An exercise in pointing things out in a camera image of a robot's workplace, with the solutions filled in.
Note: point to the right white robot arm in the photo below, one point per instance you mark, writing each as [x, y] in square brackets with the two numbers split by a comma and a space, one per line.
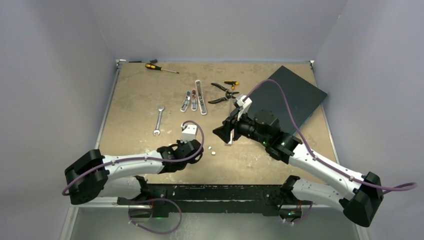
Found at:
[358, 196]

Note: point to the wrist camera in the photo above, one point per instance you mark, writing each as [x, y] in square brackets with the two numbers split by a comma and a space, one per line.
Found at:
[242, 104]
[189, 132]

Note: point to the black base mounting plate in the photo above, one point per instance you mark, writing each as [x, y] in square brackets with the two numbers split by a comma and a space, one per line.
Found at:
[160, 200]

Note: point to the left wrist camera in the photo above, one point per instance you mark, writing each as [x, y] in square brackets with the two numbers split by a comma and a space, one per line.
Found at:
[189, 132]

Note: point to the silver open-end wrench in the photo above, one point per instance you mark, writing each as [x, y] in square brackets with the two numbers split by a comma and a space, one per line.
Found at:
[157, 131]

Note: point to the silver stapler magazine tray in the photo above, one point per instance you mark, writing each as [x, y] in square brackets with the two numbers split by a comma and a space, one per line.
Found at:
[186, 101]

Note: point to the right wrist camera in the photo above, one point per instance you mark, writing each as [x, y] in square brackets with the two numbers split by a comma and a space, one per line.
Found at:
[242, 104]

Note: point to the red silver stapler insert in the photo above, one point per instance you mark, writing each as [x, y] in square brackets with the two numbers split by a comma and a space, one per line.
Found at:
[194, 100]

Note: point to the small yellow black screwdriver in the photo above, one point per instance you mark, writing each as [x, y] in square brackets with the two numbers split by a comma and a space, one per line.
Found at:
[233, 84]

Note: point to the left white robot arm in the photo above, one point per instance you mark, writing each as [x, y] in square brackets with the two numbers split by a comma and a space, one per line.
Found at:
[96, 175]

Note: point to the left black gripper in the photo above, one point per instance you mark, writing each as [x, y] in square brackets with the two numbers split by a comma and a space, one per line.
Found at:
[179, 143]

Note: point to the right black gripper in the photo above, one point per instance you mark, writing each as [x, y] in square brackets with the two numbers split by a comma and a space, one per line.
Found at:
[224, 132]

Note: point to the small white box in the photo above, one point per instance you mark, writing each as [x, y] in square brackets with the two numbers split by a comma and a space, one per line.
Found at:
[229, 142]

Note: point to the black flat box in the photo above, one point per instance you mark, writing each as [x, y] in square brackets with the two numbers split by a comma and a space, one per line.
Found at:
[302, 96]

